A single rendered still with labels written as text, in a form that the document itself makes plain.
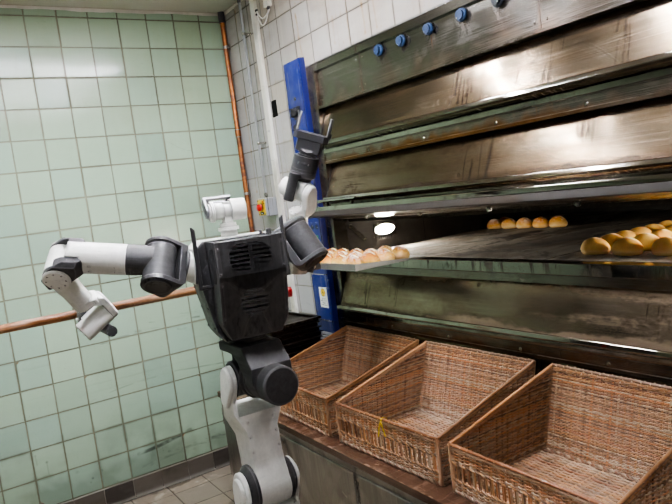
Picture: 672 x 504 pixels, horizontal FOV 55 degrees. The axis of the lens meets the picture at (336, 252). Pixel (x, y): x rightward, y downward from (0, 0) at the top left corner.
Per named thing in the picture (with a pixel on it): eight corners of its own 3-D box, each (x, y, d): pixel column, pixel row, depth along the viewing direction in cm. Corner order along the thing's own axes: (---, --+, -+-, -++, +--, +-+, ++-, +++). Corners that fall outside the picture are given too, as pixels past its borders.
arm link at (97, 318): (68, 320, 207) (74, 324, 197) (94, 297, 211) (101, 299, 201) (93, 345, 211) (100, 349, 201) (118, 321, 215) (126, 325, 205)
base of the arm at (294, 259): (326, 261, 211) (331, 248, 201) (293, 281, 207) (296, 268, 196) (300, 225, 214) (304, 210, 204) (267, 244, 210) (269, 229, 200)
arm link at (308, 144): (328, 138, 211) (320, 174, 214) (332, 137, 220) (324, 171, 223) (291, 129, 212) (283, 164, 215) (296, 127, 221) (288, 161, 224)
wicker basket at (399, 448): (434, 404, 266) (426, 338, 263) (547, 438, 219) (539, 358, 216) (336, 442, 239) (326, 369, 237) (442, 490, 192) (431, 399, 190)
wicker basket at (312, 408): (355, 379, 316) (347, 323, 313) (429, 403, 268) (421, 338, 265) (265, 407, 291) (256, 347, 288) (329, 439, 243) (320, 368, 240)
